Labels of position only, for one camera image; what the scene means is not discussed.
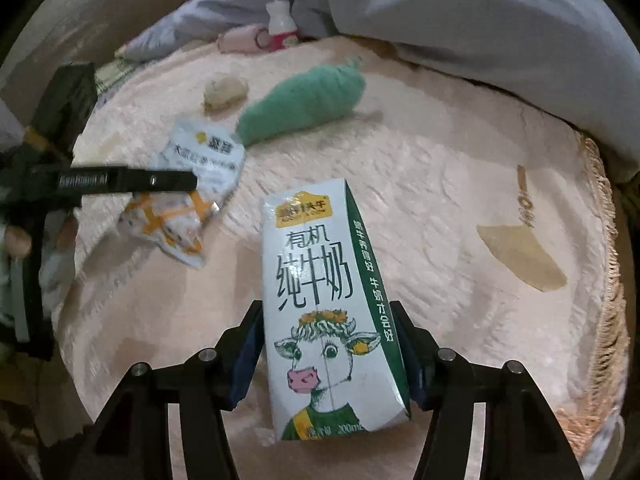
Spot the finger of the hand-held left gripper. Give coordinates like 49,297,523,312
70,164,200,194

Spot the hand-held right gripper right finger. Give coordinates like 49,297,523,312
390,300,586,480

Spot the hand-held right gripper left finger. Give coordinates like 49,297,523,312
75,300,266,480

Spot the white orange snack packet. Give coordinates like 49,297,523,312
119,116,247,269

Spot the white green milk carton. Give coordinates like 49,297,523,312
261,177,412,442

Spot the person's left hand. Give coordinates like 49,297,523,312
2,211,79,257

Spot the green striped cloth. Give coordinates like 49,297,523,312
94,54,137,95

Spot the wooden wardrobe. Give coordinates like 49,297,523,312
0,0,201,106

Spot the brown crumpled tissue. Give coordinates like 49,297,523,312
202,74,250,110

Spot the tan fan with tassel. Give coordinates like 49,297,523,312
476,164,569,294

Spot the pink bottle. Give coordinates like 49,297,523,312
218,26,271,54

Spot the green rolled towel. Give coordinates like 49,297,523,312
235,54,366,149

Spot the white bottle with red label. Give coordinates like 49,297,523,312
264,1,301,54

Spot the pink blanket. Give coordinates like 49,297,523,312
50,35,632,480

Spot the grey duvet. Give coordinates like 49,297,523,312
121,0,640,185

